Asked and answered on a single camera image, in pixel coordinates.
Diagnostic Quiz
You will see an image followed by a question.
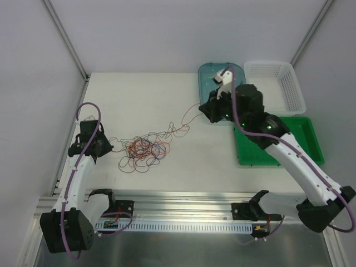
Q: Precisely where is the purple thin cable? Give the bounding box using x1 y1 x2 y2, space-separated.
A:
108 122 190 174

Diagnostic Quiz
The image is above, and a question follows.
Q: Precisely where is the orange red thin cable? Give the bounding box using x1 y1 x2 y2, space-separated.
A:
122 105 204 167

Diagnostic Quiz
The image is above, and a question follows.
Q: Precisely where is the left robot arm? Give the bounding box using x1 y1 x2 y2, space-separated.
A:
39 120 117 254

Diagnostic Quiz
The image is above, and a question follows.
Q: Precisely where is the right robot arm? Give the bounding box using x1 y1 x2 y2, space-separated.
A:
199 84 355 233

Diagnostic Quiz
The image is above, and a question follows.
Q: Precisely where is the teal transparent plastic tub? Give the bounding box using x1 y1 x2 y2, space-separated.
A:
197 62 246 126

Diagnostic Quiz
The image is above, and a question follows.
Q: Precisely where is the white perforated plastic basket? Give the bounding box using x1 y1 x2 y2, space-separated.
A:
244 61 306 116

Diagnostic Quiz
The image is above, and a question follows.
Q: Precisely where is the green plastic tray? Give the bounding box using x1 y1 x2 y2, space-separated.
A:
234 117 325 167

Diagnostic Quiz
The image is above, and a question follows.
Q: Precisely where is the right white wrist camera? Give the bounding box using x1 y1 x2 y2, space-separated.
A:
214 70 234 100

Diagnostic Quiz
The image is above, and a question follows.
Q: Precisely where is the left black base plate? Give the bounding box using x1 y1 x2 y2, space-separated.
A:
114 200 135 218

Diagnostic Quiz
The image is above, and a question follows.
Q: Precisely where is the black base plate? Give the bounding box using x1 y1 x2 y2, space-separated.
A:
114 200 135 218
231 202 251 220

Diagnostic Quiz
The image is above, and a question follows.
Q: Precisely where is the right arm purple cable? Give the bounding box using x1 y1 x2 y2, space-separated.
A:
222 65 356 233

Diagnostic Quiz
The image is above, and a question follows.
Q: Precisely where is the white slotted cable duct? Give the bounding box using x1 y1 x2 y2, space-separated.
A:
83 221 253 234

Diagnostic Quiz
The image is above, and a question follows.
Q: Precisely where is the aluminium mounting rail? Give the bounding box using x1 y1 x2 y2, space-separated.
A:
33 190 334 225

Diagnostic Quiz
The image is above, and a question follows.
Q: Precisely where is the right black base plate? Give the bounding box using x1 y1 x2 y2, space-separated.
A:
231 202 251 220

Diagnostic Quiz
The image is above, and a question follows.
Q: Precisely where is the left aluminium frame post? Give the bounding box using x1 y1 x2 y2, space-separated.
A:
41 0 90 82

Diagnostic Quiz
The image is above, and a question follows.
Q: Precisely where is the aluminium frame post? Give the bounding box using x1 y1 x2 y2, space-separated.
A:
41 0 90 82
290 0 337 67

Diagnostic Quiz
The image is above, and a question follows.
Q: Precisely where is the right aluminium frame post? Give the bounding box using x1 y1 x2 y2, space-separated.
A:
290 0 337 67

